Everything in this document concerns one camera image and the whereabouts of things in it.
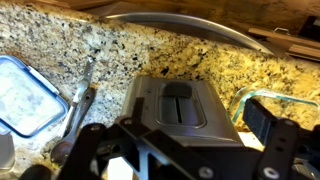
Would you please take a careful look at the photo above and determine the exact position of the flat silver metal utensil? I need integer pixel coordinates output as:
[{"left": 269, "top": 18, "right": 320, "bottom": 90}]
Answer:
[{"left": 62, "top": 58, "right": 97, "bottom": 136}]

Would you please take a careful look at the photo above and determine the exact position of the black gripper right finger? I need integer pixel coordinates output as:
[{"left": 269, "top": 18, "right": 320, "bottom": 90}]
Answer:
[{"left": 242, "top": 98, "right": 300, "bottom": 180}]

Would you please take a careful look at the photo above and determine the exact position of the stainless steel two-slot toaster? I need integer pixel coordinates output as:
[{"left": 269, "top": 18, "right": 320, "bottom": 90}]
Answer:
[{"left": 119, "top": 75, "right": 246, "bottom": 148}]

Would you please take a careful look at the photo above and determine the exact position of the wooden drawer cabinet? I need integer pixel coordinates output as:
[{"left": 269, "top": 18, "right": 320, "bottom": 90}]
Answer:
[{"left": 248, "top": 26, "right": 320, "bottom": 63}]

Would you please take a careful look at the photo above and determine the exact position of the square clear glass bowl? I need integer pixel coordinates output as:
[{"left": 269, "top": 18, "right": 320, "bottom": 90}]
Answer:
[{"left": 228, "top": 87, "right": 320, "bottom": 133}]

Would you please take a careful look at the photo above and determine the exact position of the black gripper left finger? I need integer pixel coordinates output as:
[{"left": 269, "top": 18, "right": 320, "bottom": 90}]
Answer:
[{"left": 56, "top": 96, "right": 216, "bottom": 180}]

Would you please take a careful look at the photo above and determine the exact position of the blue-rimmed clear plastic lid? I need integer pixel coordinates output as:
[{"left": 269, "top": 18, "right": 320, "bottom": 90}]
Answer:
[{"left": 0, "top": 54, "right": 70, "bottom": 139}]

